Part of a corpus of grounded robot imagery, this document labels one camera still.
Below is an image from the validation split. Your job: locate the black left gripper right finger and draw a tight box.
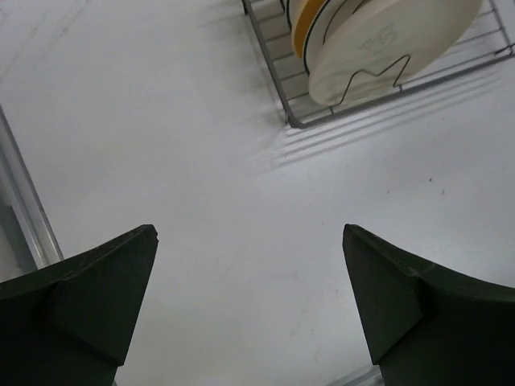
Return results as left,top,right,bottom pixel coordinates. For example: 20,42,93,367
342,224,514,385

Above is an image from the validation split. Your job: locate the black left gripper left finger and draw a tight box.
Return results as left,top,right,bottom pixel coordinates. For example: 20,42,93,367
1,224,158,385

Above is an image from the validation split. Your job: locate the cream shallow plate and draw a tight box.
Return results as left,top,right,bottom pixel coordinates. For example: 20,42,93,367
308,1,482,106

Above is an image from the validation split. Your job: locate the white plate green rim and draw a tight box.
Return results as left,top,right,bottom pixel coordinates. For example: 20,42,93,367
303,0,366,74

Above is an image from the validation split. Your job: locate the grey wire dish rack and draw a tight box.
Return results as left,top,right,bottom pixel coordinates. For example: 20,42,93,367
242,1,514,129

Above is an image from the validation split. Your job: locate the yellow shallow plate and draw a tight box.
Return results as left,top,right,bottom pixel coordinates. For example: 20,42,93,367
290,0,324,58

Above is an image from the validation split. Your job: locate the aluminium table edge rail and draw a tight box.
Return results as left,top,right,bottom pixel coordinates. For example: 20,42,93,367
1,113,64,273

